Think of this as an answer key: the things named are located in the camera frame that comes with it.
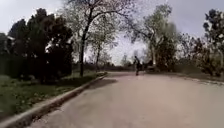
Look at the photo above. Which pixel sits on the person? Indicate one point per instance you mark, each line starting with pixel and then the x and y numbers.
pixel 136 65

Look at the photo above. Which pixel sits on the bare branching tree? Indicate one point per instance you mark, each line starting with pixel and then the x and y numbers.
pixel 82 55

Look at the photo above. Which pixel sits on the pale gravel path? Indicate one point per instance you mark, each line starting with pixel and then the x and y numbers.
pixel 140 103

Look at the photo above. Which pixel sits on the leafy tree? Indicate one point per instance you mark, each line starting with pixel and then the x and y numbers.
pixel 161 43

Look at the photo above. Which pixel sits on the group of dark trees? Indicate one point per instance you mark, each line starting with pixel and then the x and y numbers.
pixel 43 50

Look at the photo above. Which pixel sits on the stone kerb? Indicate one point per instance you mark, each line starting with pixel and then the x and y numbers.
pixel 50 104
pixel 200 79

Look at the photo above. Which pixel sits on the group of bushes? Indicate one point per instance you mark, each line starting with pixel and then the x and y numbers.
pixel 208 56

